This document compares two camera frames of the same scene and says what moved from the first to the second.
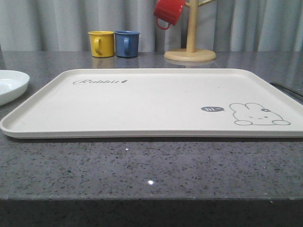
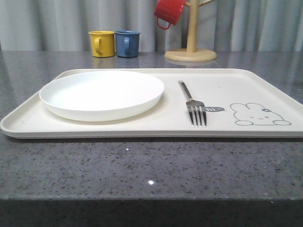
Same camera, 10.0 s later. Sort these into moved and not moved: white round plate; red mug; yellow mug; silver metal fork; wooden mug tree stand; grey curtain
Moved: white round plate; silver metal fork
Not moved: yellow mug; grey curtain; red mug; wooden mug tree stand
